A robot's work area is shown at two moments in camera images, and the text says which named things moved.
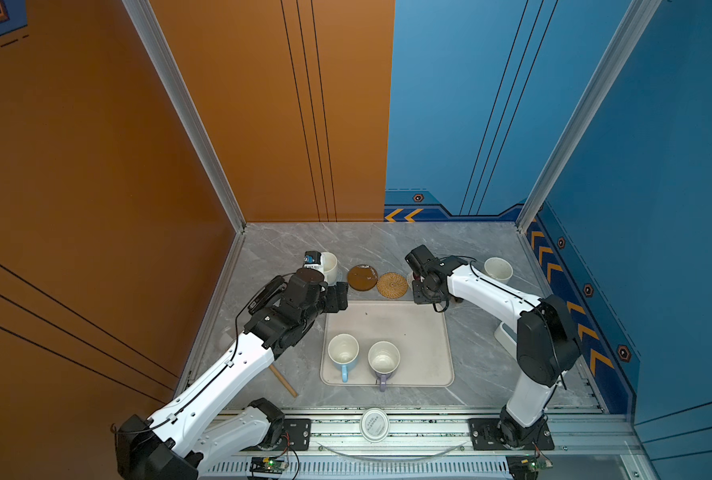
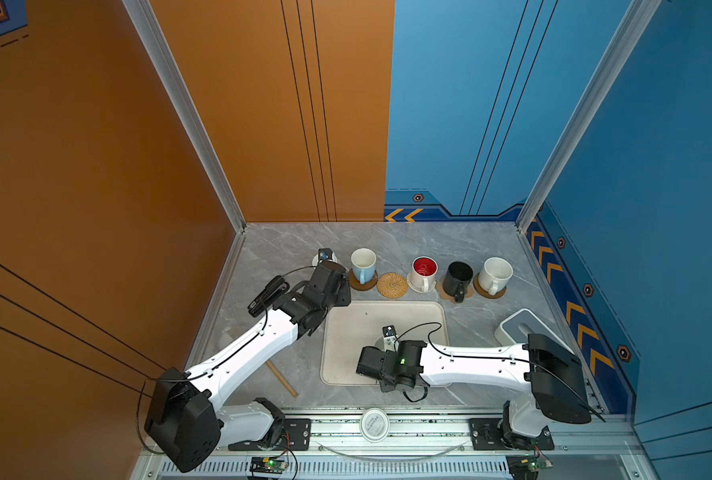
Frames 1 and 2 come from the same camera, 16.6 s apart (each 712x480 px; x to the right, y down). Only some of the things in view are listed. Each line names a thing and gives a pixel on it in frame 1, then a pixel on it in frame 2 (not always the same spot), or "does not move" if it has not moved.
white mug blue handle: x=343 y=350 → x=363 y=264
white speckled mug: x=498 y=268 does not move
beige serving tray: x=418 y=329 does not move
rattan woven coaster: x=392 y=285 does not move
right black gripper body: x=421 y=294 → x=387 y=386
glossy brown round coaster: x=362 y=277 does not move
